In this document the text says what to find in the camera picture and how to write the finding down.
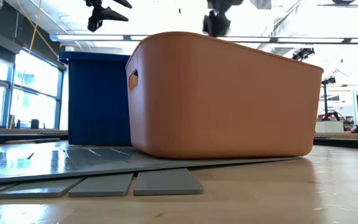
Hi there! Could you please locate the white box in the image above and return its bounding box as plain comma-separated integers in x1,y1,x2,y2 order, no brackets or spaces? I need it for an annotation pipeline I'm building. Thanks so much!
314,120,345,133

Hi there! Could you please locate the yellow diagonal brace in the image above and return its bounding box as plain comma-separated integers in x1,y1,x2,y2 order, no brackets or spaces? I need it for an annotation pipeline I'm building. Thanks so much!
16,0,62,60

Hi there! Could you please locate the dark ceiling fixture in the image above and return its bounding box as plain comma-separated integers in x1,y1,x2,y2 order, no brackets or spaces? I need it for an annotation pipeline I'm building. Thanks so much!
316,0,358,16

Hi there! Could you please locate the grey ceiling box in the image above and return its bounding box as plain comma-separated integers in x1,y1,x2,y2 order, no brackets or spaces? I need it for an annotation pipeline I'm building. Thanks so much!
250,0,272,10

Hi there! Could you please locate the blue building column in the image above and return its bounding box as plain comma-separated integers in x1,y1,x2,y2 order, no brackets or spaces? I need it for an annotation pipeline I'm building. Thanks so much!
53,70,65,130
0,65,15,128

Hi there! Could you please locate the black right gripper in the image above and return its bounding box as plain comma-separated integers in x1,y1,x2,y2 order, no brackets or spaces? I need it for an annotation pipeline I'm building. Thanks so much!
202,0,245,37

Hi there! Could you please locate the black ceiling-mounted equipment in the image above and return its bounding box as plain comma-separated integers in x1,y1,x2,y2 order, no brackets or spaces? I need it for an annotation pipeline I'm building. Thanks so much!
291,47,316,62

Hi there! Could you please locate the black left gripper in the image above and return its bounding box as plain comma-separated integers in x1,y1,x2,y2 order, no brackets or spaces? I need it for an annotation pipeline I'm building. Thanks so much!
84,0,133,32

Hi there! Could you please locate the thin dark stick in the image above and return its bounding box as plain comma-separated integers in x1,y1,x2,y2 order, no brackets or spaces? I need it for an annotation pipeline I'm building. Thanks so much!
34,138,62,144

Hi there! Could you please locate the long grey slotted divider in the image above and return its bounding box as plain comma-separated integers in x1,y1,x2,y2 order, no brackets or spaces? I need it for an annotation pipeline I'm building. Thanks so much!
0,145,298,187

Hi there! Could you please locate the orange plastic basket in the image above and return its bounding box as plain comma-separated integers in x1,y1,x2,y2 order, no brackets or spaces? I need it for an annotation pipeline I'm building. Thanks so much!
125,30,324,161

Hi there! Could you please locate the large blue plastic bin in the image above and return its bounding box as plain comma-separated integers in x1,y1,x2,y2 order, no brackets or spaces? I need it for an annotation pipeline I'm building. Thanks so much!
58,51,133,147

